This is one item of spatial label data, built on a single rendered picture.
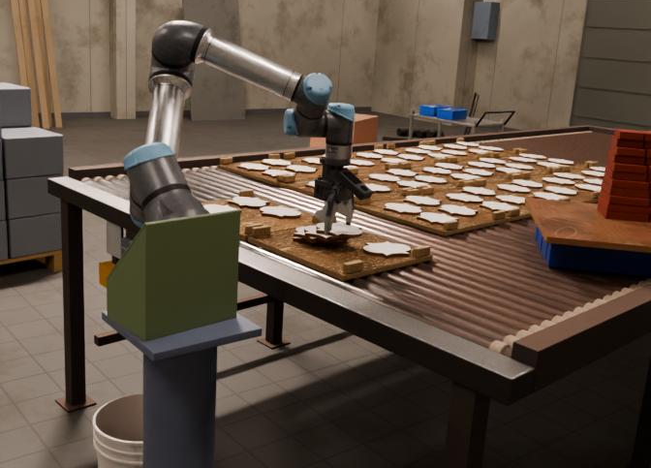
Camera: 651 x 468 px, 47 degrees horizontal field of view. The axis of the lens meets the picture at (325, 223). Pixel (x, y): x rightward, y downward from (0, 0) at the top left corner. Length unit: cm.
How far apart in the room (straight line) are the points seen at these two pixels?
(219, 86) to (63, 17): 250
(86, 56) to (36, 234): 732
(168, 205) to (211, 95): 1050
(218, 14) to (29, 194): 814
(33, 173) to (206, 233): 305
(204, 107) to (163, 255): 1049
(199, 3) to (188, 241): 1071
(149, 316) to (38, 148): 307
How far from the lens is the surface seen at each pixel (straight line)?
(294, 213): 245
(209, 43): 197
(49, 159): 467
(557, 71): 1278
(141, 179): 172
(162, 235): 160
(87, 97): 1190
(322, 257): 205
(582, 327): 173
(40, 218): 473
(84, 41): 1183
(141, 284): 163
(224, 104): 1225
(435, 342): 162
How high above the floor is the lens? 154
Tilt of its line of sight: 15 degrees down
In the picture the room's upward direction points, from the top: 4 degrees clockwise
